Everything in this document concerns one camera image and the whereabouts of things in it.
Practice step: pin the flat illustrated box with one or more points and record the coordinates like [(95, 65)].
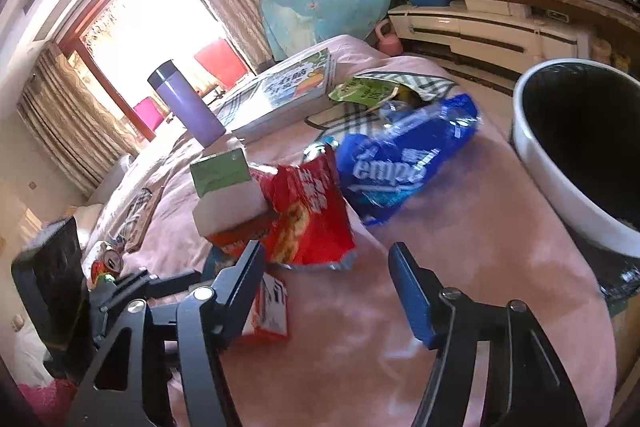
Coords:
[(285, 87)]

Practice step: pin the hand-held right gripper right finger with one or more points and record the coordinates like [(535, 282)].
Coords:
[(410, 297)]

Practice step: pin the green snack packet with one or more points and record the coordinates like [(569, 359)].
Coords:
[(360, 92)]

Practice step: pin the pink kettlebell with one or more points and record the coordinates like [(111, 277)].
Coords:
[(390, 42)]

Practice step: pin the pink fuzzy clothing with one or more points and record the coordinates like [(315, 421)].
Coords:
[(47, 404)]

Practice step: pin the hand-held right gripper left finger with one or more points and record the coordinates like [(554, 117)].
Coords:
[(250, 267)]

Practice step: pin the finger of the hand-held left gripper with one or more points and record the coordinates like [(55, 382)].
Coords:
[(165, 284), (162, 322)]

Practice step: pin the plaid cloth bag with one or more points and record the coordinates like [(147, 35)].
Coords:
[(425, 82)]

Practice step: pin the white television cabinet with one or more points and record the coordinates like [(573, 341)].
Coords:
[(475, 27)]

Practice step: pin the white rimmed black trash bin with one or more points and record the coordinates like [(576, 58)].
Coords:
[(575, 132)]

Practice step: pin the red chair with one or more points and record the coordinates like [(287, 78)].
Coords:
[(220, 64)]

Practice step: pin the green and white carton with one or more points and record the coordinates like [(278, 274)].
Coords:
[(225, 197)]

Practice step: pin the small red white packet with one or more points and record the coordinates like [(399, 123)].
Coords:
[(272, 307)]

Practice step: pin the light blue floral cloth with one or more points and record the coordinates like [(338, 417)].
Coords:
[(325, 2)]

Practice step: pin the purple thermos bottle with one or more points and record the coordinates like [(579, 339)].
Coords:
[(187, 107)]

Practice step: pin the magenta stool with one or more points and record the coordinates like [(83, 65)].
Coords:
[(149, 114)]

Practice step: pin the blue plastic packet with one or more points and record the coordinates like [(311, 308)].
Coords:
[(395, 167)]

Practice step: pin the red snack bag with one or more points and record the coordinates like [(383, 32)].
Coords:
[(305, 217)]

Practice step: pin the red drink can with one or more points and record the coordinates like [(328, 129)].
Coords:
[(109, 263)]

